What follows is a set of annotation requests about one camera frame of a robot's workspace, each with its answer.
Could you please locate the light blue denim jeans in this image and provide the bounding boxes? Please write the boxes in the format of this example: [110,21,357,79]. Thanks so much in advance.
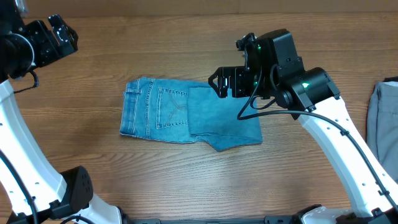
[119,77,263,151]

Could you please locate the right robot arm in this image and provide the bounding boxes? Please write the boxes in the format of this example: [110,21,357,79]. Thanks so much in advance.
[208,29,397,223]

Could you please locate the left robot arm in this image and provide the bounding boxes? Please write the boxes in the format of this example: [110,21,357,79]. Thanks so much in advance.
[1,0,131,224]

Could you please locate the grey folded garment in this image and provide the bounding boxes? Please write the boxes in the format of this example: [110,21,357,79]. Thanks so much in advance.
[366,81,397,180]

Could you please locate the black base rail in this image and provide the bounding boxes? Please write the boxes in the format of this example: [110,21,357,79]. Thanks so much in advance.
[129,215,293,224]

